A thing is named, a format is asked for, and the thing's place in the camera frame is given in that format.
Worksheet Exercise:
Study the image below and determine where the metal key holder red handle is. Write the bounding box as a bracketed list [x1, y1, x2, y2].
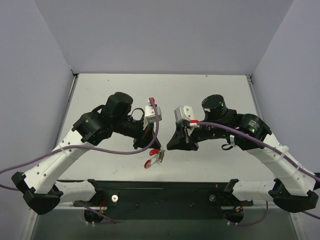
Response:
[144, 149, 166, 169]

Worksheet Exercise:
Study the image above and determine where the small key red cap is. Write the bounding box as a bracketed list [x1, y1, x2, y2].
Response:
[149, 148, 161, 156]

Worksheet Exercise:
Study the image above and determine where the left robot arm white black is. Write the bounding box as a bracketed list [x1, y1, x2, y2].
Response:
[11, 92, 162, 215]

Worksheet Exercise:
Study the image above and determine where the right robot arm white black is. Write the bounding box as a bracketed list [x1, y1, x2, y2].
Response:
[166, 94, 320, 213]

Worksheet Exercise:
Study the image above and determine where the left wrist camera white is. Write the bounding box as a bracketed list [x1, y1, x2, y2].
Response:
[144, 105, 162, 124]

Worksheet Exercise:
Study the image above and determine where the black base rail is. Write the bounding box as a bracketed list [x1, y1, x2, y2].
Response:
[73, 180, 253, 221]

